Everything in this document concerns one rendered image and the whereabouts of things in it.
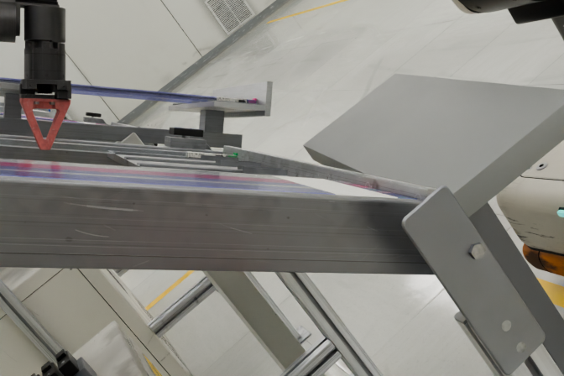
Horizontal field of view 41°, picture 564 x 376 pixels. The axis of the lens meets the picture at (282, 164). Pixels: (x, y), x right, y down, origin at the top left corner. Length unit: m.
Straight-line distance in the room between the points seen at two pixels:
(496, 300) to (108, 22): 8.23
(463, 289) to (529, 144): 0.41
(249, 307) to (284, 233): 1.02
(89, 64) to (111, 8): 0.66
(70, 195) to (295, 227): 0.17
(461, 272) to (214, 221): 0.20
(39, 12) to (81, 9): 7.60
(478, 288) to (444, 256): 0.04
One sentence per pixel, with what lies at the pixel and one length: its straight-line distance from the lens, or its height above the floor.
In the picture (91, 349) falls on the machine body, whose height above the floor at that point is 0.62.
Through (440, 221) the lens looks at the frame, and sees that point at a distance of 0.61.
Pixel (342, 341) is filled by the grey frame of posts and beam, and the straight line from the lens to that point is 1.46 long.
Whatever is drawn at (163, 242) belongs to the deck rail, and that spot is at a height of 0.86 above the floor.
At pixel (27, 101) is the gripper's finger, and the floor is 0.98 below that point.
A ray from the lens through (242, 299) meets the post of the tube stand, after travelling 1.60.
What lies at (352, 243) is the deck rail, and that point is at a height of 0.75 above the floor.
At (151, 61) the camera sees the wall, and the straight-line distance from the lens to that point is 8.80.
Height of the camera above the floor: 1.00
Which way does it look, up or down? 16 degrees down
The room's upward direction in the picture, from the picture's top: 36 degrees counter-clockwise
